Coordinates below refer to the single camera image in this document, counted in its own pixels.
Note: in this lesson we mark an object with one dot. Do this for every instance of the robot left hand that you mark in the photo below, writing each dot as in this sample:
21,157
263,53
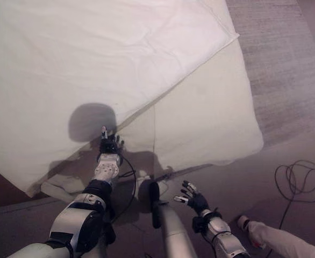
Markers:
109,146

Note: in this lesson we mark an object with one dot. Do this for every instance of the robot silver leg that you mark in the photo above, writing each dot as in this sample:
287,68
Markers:
172,228

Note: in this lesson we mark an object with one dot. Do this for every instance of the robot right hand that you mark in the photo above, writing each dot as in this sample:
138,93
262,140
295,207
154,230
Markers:
197,200

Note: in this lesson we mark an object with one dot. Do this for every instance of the white duvet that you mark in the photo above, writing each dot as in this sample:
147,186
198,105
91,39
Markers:
93,67

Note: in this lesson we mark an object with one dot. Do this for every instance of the robot right arm silver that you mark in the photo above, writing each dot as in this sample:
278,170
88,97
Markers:
222,236

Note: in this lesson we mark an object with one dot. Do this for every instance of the robot left arm silver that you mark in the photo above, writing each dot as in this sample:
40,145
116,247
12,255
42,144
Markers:
79,215

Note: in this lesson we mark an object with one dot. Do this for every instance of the white mattress with sheet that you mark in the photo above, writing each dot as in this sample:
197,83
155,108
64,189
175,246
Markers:
200,121

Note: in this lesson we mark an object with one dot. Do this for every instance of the person's leg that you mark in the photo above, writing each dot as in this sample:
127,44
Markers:
283,239

